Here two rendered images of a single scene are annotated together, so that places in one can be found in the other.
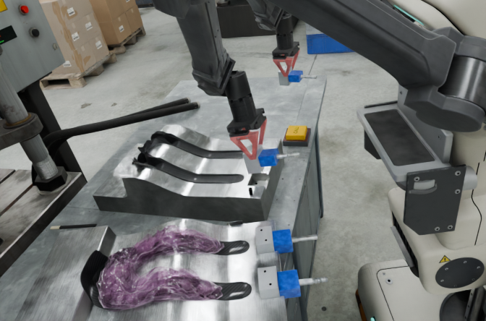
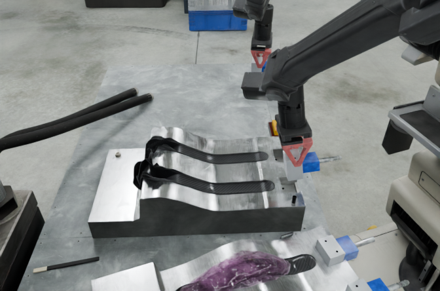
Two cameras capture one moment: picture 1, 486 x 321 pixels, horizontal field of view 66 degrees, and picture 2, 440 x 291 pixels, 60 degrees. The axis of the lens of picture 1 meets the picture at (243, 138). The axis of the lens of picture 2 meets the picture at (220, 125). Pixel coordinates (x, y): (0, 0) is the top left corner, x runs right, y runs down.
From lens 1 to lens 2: 0.47 m
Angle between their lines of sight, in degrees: 20
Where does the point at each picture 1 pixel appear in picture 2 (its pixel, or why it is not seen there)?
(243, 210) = (281, 219)
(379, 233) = not seen: hidden behind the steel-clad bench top
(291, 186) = (304, 185)
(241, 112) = (296, 118)
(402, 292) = (365, 266)
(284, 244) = (352, 252)
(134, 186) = (153, 207)
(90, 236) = (139, 279)
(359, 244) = not seen: hidden behind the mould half
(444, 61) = not seen: outside the picture
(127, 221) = (139, 248)
